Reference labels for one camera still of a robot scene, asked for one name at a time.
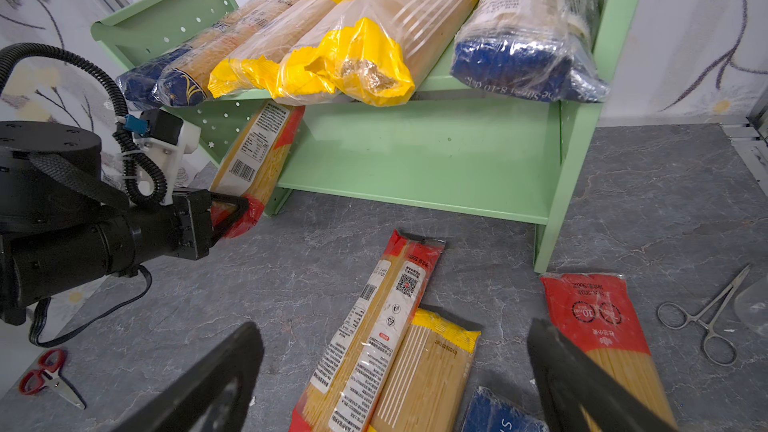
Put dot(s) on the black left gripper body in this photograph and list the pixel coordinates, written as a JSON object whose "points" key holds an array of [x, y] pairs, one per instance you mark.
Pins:
{"points": [[182, 229]]}

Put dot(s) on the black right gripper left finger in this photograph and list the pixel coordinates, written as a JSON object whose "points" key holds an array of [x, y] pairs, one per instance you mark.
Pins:
{"points": [[214, 395]]}

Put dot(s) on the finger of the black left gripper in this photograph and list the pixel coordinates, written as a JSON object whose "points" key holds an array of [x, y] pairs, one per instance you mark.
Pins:
{"points": [[226, 211]]}

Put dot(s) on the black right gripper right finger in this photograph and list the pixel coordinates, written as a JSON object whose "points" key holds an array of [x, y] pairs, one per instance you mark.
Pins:
{"points": [[573, 388]]}

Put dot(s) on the red spaghetti bag under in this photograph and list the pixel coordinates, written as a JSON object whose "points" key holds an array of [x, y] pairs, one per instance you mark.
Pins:
{"points": [[255, 161]]}

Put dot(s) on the red spaghetti bag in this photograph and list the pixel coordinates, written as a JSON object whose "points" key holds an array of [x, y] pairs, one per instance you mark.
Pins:
{"points": [[595, 312], [346, 384]]}

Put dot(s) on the blue Barilla spaghetti box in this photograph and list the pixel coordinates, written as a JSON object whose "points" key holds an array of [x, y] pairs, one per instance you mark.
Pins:
{"points": [[488, 412]]}

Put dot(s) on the blue brown spaghetti bag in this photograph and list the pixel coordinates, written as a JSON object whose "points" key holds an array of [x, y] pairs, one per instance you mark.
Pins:
{"points": [[184, 81]]}

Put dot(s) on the yellow striped spaghetti bag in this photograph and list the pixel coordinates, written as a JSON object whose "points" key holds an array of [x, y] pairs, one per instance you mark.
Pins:
{"points": [[424, 389]]}

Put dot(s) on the clear blue-end spaghetti bag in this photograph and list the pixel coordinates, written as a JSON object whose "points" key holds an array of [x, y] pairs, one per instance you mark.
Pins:
{"points": [[537, 50]]}

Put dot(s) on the blue clear spaghetti bag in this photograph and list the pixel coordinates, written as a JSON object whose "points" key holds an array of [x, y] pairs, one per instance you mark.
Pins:
{"points": [[137, 83]]}

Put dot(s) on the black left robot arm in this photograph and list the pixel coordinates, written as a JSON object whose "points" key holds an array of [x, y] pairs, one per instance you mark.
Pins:
{"points": [[63, 226]]}

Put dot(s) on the green wooden two-tier shelf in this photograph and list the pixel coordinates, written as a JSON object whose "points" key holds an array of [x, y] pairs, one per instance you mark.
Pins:
{"points": [[456, 151]]}

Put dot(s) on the steel surgical forceps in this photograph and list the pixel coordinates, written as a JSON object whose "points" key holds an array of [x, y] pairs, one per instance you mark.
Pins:
{"points": [[718, 349]]}

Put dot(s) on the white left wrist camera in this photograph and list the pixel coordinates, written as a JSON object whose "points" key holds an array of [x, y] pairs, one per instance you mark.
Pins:
{"points": [[165, 139]]}

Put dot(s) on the red handled scissors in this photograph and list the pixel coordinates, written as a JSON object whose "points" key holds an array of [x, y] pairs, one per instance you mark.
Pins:
{"points": [[47, 375]]}

